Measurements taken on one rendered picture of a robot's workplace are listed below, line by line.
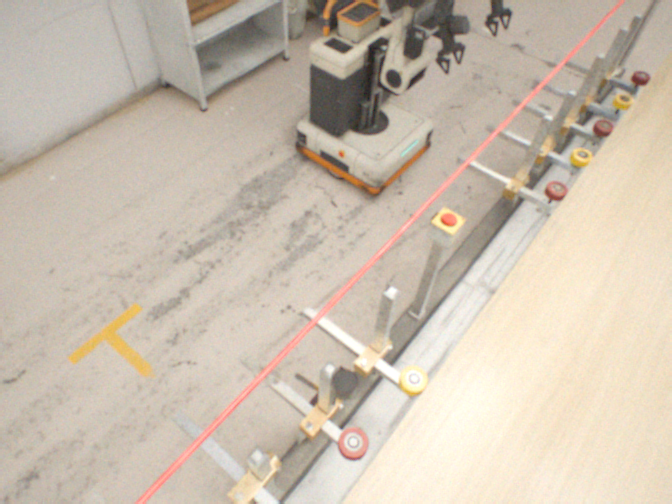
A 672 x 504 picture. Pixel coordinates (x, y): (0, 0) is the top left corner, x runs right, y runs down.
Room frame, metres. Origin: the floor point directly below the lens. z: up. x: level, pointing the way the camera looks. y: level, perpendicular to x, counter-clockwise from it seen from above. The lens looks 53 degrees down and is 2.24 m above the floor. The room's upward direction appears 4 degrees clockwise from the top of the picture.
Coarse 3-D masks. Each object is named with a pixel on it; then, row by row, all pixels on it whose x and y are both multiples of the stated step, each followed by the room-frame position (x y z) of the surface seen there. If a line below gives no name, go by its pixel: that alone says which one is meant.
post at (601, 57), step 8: (600, 56) 1.90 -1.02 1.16; (592, 64) 1.90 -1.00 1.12; (600, 64) 1.89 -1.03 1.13; (592, 72) 1.89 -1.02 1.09; (584, 80) 1.90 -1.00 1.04; (592, 80) 1.88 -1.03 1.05; (584, 88) 1.89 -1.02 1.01; (584, 96) 1.88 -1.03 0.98; (576, 104) 1.89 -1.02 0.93; (576, 112) 1.88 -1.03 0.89; (560, 136) 1.89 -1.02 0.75
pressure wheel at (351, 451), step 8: (344, 432) 0.40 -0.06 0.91; (352, 432) 0.41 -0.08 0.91; (360, 432) 0.41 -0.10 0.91; (344, 440) 0.38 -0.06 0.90; (352, 440) 0.38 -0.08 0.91; (360, 440) 0.39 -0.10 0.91; (344, 448) 0.36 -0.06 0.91; (352, 448) 0.37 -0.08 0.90; (360, 448) 0.37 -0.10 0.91; (344, 456) 0.35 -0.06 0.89; (352, 456) 0.35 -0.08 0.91; (360, 456) 0.35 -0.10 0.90
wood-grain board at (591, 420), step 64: (640, 128) 1.79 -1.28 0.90; (576, 192) 1.37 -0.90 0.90; (640, 192) 1.39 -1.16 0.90; (576, 256) 1.06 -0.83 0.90; (640, 256) 1.08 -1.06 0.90; (512, 320) 0.79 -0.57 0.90; (576, 320) 0.80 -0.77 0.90; (640, 320) 0.82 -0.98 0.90; (448, 384) 0.56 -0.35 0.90; (512, 384) 0.57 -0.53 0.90; (576, 384) 0.59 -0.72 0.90; (640, 384) 0.60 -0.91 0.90; (384, 448) 0.37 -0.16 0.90; (448, 448) 0.38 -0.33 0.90; (512, 448) 0.40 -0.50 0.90; (576, 448) 0.41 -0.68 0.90; (640, 448) 0.42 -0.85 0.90
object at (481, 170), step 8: (456, 160) 1.61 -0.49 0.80; (464, 160) 1.59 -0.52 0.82; (472, 160) 1.60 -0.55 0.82; (472, 168) 1.57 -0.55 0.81; (480, 168) 1.55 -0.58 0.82; (488, 168) 1.56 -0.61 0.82; (488, 176) 1.52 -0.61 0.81; (496, 176) 1.51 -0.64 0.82; (504, 184) 1.48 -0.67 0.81; (520, 192) 1.44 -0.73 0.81; (528, 192) 1.43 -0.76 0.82; (528, 200) 1.41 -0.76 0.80; (536, 200) 1.40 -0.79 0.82; (544, 200) 1.39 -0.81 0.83; (544, 208) 1.37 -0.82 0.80
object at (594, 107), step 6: (534, 84) 2.21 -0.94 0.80; (546, 84) 2.19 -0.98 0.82; (552, 84) 2.19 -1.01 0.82; (546, 90) 2.17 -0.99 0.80; (552, 90) 2.16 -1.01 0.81; (558, 90) 2.14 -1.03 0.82; (564, 90) 2.15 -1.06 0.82; (558, 96) 2.14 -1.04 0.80; (564, 96) 2.12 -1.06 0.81; (594, 102) 2.07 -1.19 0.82; (588, 108) 2.05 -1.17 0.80; (594, 108) 2.03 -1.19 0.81; (600, 108) 2.02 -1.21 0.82; (606, 108) 2.02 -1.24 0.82; (600, 114) 2.01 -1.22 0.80; (606, 114) 2.00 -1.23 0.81; (612, 114) 1.98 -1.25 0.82; (618, 114) 1.98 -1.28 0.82; (612, 120) 1.97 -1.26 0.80
